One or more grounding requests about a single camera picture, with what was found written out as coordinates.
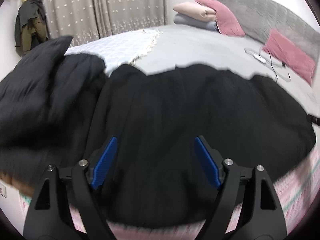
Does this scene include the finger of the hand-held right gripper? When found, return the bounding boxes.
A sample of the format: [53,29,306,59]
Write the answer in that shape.
[307,114,320,126]

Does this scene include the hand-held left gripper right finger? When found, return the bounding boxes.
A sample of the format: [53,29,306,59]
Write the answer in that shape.
[194,135,287,240]

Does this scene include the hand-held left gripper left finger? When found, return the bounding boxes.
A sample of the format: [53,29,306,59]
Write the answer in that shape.
[23,136,118,240]

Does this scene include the black coat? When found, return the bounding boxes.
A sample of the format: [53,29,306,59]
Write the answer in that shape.
[89,64,317,229]

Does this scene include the hanging dark clothes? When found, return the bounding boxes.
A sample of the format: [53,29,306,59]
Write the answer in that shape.
[14,0,49,57]

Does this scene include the pink pillow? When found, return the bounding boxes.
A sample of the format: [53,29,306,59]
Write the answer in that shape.
[195,0,245,37]
[262,29,317,85]

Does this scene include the patterned pink and teal blanket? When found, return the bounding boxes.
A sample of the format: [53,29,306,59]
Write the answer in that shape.
[19,150,320,240]

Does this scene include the small white device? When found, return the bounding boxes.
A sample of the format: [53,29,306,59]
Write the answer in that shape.
[250,52,268,64]

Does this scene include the dark puffer jacket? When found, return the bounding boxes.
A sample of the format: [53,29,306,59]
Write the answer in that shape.
[0,36,108,193]

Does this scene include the white fringed quilt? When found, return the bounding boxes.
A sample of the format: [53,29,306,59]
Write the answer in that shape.
[64,29,164,77]

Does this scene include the bed with grey sheet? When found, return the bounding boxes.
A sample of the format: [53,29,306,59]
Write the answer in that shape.
[20,24,320,240]

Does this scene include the grey padded headboard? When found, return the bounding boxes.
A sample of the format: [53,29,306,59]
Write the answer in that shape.
[204,0,320,63]

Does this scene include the blue-grey pillow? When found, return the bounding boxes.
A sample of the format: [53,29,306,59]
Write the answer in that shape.
[174,14,219,32]

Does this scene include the cream folded pillow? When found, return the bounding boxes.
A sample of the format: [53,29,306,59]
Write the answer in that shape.
[173,2,217,22]

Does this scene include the grey star-patterned curtain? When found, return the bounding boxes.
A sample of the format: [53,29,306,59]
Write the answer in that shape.
[37,0,168,47]

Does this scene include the black charging cable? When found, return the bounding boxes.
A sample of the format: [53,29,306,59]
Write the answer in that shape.
[244,46,292,83]

